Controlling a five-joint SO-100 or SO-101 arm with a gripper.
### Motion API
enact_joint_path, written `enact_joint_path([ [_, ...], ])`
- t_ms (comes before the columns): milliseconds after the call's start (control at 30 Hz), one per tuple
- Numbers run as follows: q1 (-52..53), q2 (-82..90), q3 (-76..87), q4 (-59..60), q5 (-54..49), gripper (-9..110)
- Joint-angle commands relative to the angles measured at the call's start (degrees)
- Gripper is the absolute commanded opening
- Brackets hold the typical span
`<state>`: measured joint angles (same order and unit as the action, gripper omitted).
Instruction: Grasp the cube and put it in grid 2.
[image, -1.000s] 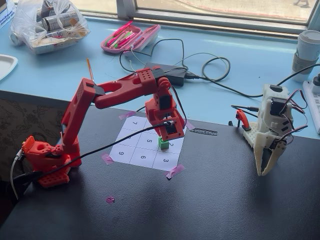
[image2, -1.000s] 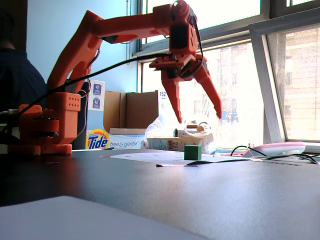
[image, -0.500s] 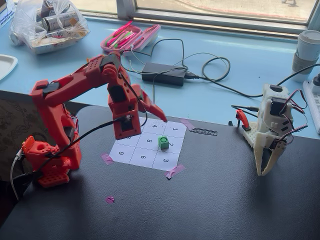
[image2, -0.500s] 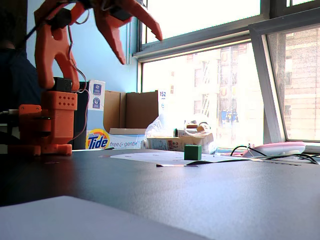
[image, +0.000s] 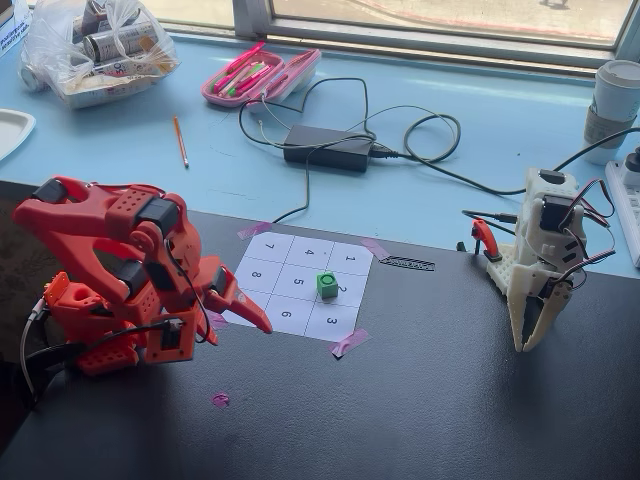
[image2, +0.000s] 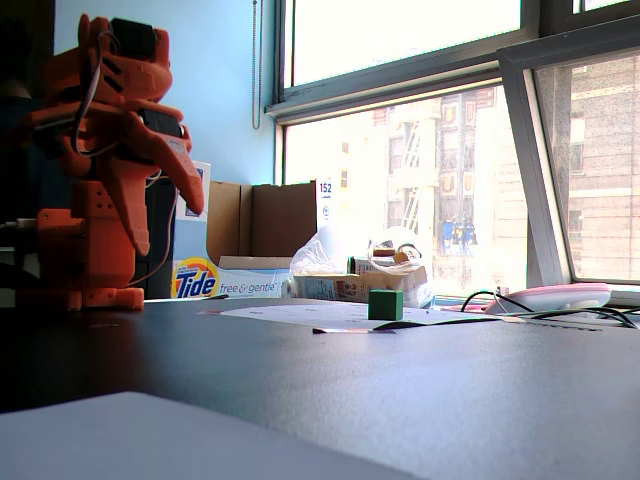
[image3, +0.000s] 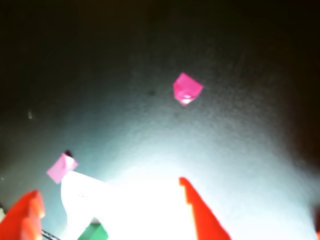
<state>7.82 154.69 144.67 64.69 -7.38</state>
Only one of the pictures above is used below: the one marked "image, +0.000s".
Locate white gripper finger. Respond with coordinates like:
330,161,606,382
523,298,569,352
510,291,532,352

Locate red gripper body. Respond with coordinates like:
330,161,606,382
184,255,239,314

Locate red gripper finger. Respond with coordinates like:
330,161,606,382
207,289,274,335
194,311,220,347

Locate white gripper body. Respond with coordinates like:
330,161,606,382
509,264,574,307

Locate green cube with ring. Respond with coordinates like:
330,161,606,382
314,271,340,300

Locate white numbered grid paper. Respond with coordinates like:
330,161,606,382
227,231,375,338

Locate red table clamp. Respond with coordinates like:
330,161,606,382
457,217,504,264

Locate white power strip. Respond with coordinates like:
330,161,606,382
604,144,640,269

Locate black striped sticker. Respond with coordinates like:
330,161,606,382
378,254,437,273

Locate orange pencil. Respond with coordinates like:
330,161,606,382
172,114,190,169

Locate black power adapter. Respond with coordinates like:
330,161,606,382
282,123,375,174

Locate white coffee cup with sleeve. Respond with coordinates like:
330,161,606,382
582,59,640,166

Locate pink pencil case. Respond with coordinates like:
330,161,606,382
199,41,322,111

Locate pink pen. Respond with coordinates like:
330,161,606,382
226,41,266,72

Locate white paper plate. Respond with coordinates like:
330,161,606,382
0,108,37,162

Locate silver drink can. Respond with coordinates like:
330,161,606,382
82,22,156,64

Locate clear plastic bag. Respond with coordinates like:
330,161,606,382
18,0,180,109

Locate printed white box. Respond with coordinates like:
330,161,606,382
0,0,32,57

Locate wrist camera in red mount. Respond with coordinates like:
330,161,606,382
144,312,196,365

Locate black usb cable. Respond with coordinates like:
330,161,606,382
461,208,521,224

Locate black camera cable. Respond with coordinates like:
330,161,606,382
24,319,174,371

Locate red black servo wires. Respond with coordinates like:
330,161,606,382
557,177,619,294

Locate black mains cable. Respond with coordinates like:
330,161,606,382
369,105,640,195

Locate thin white cable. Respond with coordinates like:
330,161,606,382
248,94,289,150

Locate grey cable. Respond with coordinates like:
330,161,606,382
18,299,51,409

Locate black looped adapter cable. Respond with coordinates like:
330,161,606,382
238,76,377,225

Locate window frame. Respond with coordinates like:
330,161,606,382
149,0,640,77

